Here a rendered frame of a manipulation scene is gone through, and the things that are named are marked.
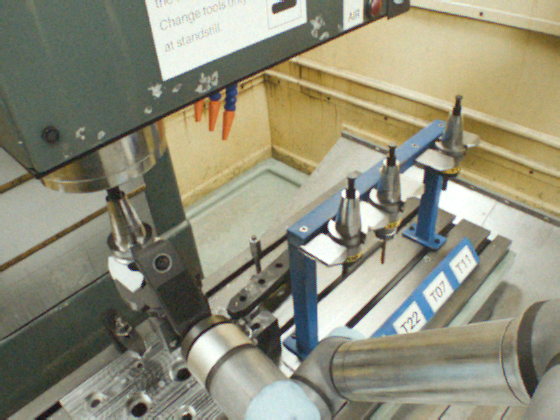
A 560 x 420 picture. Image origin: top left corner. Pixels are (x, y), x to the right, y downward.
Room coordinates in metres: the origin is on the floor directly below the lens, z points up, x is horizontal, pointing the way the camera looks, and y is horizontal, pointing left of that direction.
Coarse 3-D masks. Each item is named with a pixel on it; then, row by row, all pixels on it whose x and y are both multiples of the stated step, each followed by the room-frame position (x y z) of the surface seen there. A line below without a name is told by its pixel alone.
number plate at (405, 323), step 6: (414, 306) 0.63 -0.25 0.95; (408, 312) 0.62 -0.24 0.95; (414, 312) 0.62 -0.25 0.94; (420, 312) 0.62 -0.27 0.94; (402, 318) 0.60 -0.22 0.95; (408, 318) 0.61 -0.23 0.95; (414, 318) 0.61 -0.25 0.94; (420, 318) 0.61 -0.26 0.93; (396, 324) 0.59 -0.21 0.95; (402, 324) 0.59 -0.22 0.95; (408, 324) 0.60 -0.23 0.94; (414, 324) 0.60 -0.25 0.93; (420, 324) 0.60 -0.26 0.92; (396, 330) 0.58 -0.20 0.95; (402, 330) 0.58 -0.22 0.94; (408, 330) 0.59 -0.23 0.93; (414, 330) 0.59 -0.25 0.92
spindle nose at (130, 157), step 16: (144, 128) 0.46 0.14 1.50; (160, 128) 0.49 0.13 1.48; (112, 144) 0.43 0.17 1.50; (128, 144) 0.44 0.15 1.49; (144, 144) 0.45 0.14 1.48; (160, 144) 0.48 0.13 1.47; (80, 160) 0.42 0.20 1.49; (96, 160) 0.42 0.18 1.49; (112, 160) 0.43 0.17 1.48; (128, 160) 0.43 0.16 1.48; (144, 160) 0.45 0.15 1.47; (48, 176) 0.42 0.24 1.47; (64, 176) 0.42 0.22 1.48; (80, 176) 0.42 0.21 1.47; (96, 176) 0.42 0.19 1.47; (112, 176) 0.43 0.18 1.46; (128, 176) 0.43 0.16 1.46; (64, 192) 0.42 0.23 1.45; (80, 192) 0.42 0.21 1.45
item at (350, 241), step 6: (330, 222) 0.60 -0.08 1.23; (330, 228) 0.58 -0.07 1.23; (366, 228) 0.58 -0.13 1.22; (330, 234) 0.58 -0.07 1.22; (336, 234) 0.57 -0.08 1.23; (360, 234) 0.57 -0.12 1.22; (366, 234) 0.57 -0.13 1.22; (336, 240) 0.56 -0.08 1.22; (342, 240) 0.56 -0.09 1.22; (348, 240) 0.55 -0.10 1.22; (354, 240) 0.55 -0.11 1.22; (360, 240) 0.57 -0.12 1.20; (366, 240) 0.57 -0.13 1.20; (348, 246) 0.56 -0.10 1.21; (354, 246) 0.56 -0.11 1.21
